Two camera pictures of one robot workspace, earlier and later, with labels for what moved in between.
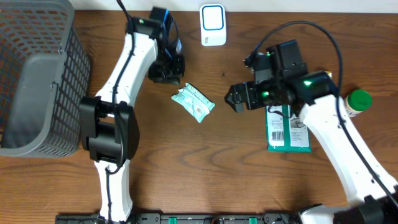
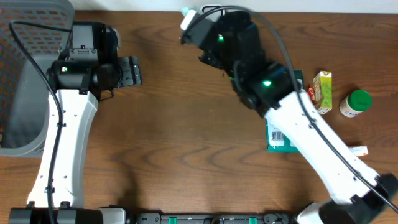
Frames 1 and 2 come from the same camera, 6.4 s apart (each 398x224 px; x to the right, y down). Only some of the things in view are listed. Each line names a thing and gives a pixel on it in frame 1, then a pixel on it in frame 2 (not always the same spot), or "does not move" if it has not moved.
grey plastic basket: [45, 72] does not move
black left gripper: [176, 74] -> [130, 68]
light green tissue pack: [198, 105] -> [188, 14]
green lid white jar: [357, 101] does not move
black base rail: [184, 218] does not move
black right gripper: [254, 88] -> [223, 22]
